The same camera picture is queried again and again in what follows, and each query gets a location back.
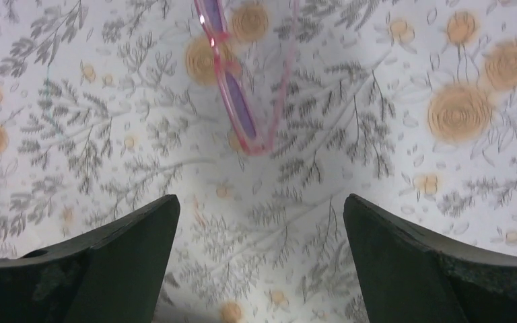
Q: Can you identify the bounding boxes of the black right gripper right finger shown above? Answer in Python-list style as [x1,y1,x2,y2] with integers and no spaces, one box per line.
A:
[343,194,517,322]

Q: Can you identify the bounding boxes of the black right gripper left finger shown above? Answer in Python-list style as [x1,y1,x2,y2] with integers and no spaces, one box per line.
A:
[0,194,180,322]

